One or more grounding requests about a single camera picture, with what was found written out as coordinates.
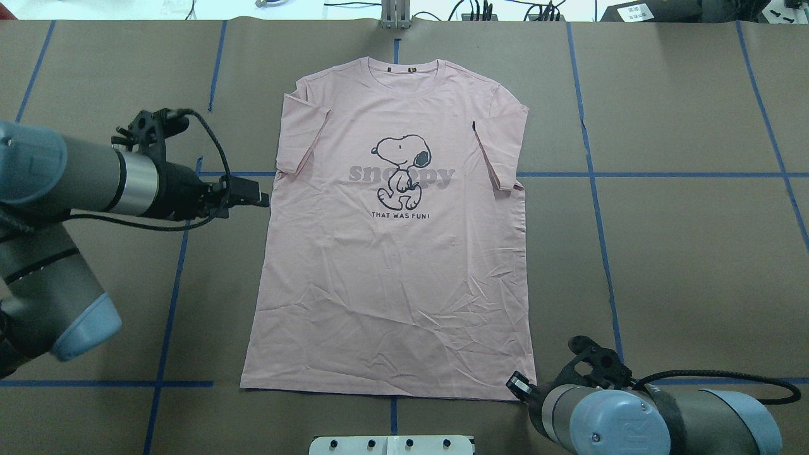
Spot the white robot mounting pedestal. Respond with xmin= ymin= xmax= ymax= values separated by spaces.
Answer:
xmin=308 ymin=435 xmax=477 ymax=454

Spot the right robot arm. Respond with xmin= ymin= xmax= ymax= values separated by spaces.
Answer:
xmin=506 ymin=372 xmax=784 ymax=454

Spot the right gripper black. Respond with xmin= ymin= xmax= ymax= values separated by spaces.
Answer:
xmin=506 ymin=372 xmax=557 ymax=437

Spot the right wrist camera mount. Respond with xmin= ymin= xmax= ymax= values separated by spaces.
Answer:
xmin=554 ymin=335 xmax=635 ymax=389

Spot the pink Snoopy t-shirt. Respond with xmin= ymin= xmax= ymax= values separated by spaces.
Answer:
xmin=240 ymin=57 xmax=535 ymax=401

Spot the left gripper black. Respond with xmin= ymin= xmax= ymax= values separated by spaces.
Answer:
xmin=154 ymin=163 xmax=271 ymax=221

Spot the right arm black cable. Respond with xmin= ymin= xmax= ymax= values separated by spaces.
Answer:
xmin=632 ymin=370 xmax=802 ymax=406

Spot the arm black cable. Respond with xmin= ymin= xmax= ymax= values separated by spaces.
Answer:
xmin=66 ymin=109 xmax=233 ymax=233
xmin=632 ymin=370 xmax=802 ymax=406

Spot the aluminium frame post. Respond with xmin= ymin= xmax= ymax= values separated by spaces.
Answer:
xmin=379 ymin=0 xmax=412 ymax=29

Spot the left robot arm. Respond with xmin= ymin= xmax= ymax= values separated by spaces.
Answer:
xmin=1 ymin=109 xmax=271 ymax=378

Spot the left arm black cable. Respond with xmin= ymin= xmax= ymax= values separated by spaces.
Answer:
xmin=66 ymin=109 xmax=233 ymax=233

